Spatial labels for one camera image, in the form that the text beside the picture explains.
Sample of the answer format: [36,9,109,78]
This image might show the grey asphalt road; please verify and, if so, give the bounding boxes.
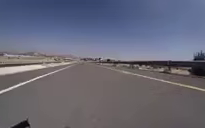
[0,62,205,128]

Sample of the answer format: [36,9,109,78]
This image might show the metal guardrail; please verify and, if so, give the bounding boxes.
[99,59,205,73]

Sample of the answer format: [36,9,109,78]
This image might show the dark tree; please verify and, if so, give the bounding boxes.
[193,49,205,62]

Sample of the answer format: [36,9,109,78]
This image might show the distant hills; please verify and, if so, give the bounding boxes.
[0,50,79,60]

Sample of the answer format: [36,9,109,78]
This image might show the white painted edge line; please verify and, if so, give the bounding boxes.
[0,63,79,100]

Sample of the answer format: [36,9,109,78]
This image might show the dark bush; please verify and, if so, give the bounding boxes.
[189,66,205,77]

